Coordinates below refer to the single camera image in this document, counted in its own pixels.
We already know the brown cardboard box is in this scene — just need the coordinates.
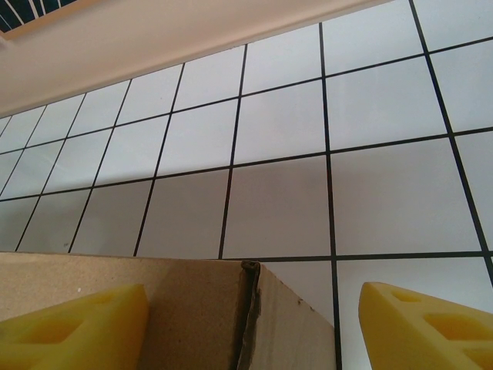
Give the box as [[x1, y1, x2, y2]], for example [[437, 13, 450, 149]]
[[0, 251, 335, 370]]

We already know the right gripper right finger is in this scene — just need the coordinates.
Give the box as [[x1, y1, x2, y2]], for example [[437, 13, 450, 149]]
[[359, 281, 493, 370]]

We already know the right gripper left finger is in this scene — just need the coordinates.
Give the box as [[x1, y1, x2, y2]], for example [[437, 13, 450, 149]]
[[0, 284, 149, 370]]

